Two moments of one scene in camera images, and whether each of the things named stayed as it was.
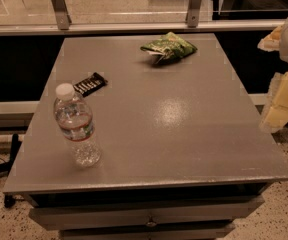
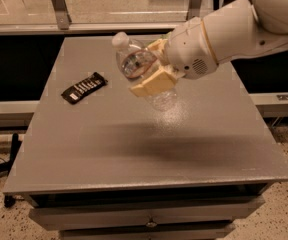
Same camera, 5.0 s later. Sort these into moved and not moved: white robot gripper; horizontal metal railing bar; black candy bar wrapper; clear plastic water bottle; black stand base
Moved: white robot gripper; clear plastic water bottle
Not moved: black candy bar wrapper; black stand base; horizontal metal railing bar
